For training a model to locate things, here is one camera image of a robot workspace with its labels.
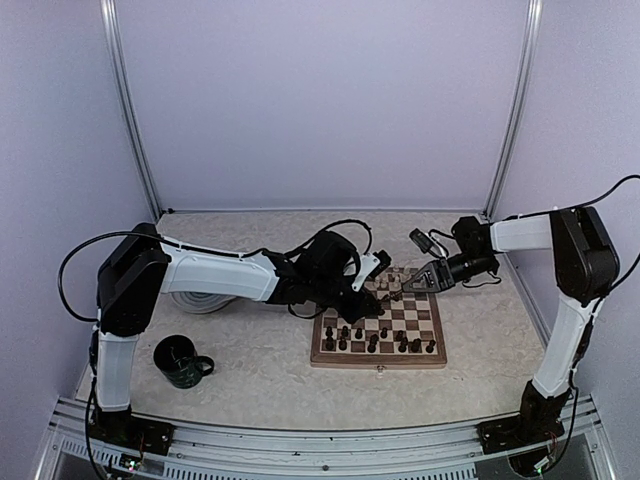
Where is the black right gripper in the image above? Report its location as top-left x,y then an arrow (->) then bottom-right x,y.
404,250 -> 496,292

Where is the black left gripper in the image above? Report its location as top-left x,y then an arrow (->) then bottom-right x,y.
310,274 -> 381,326

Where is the dark queen piece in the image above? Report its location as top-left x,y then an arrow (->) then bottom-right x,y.
381,291 -> 403,301

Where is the dark rook piece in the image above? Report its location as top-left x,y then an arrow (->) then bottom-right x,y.
411,338 -> 422,353
324,336 -> 335,351

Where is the dark bishop piece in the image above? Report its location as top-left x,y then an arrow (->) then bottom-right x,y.
396,331 -> 408,353

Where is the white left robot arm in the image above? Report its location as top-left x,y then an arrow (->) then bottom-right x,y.
92,223 -> 390,445

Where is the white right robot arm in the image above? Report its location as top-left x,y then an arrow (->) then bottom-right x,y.
402,206 -> 620,444

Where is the wooden folding chess board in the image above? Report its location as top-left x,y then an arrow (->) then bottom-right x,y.
310,266 -> 448,370

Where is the white blue swirl plate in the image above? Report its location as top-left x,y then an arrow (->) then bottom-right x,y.
170,291 -> 235,315

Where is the dark green mug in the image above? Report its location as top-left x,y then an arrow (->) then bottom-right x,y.
153,335 -> 215,389

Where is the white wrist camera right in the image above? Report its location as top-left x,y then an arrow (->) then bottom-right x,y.
409,228 -> 449,258

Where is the aluminium frame rail front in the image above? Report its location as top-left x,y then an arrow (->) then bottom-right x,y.
27,396 -> 622,479

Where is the aluminium corner post right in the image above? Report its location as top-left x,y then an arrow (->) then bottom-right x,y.
483,0 -> 543,219

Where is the aluminium corner post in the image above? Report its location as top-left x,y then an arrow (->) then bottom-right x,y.
100,0 -> 163,221
483,0 -> 543,219

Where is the aluminium corner post left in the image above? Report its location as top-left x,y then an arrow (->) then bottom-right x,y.
100,0 -> 163,221

